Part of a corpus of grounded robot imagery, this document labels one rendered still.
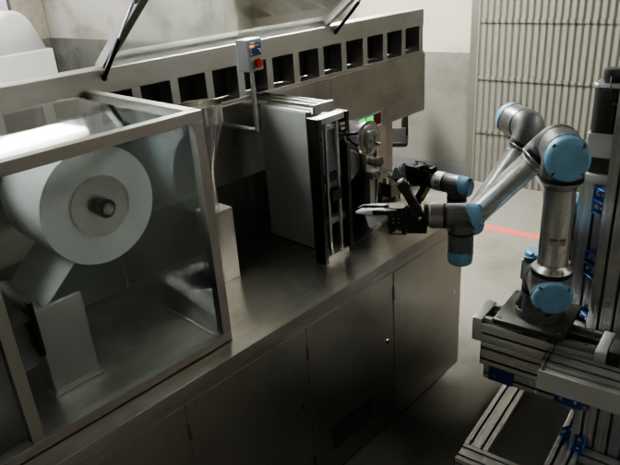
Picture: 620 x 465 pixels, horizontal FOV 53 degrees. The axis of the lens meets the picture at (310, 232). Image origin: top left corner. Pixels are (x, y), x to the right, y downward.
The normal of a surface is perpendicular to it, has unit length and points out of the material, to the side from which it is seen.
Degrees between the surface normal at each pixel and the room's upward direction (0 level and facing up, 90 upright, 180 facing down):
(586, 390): 90
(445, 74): 90
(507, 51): 90
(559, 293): 98
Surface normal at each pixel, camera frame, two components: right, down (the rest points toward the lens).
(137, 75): 0.73, 0.24
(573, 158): -0.18, 0.29
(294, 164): -0.68, 0.34
